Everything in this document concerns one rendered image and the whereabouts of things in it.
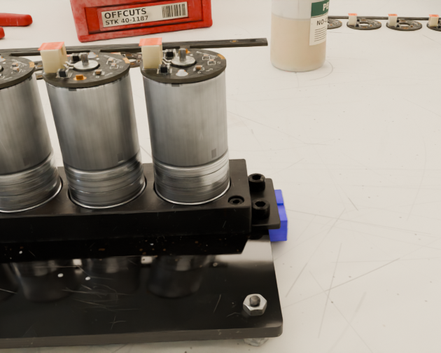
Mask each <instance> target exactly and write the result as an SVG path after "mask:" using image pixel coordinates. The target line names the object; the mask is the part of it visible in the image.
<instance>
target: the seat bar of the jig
mask: <svg viewBox="0 0 441 353"><path fill-rule="evenodd" d="M57 168H58V172H59V177H60V181H61V184H62V189H61V191H60V192H59V194H58V195H57V196H56V197H55V198H54V199H52V200H51V201H50V202H48V203H46V204H44V205H42V206H40V207H37V208H35V209H31V210H28V211H25V212H18V213H9V214H7V213H0V243H11V242H43V241H60V240H92V239H109V238H126V237H158V236H175V235H208V234H225V233H250V232H251V231H252V211H251V195H250V189H249V178H248V172H247V166H246V160H245V159H243V158H242V159H229V174H230V188H229V190H228V191H227V193H226V194H225V195H223V196H222V197H221V198H218V199H217V200H214V201H212V202H208V203H205V204H202V205H175V204H172V203H170V202H166V201H164V200H163V199H161V198H160V197H159V196H158V195H157V194H156V190H155V180H154V173H153V163H152V162H150V163H143V173H144V179H145V185H146V188H145V190H144V192H143V193H142V194H141V195H140V196H139V197H138V198H137V199H135V200H133V201H131V202H129V203H127V204H125V205H122V206H119V207H114V208H110V209H87V208H83V207H80V206H78V205H76V204H74V203H73V202H72V201H71V196H70V192H69V187H68V183H67V178H66V174H65V171H64V166H59V167H57Z"/></svg>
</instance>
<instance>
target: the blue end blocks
mask: <svg viewBox="0 0 441 353"><path fill-rule="evenodd" d="M274 192H275V195H276V202H277V206H278V210H279V216H280V220H281V227H280V229H273V230H269V238H270V242H277V241H287V240H288V215H287V212H286V206H285V202H284V197H283V193H282V190H281V189H276V190H274Z"/></svg>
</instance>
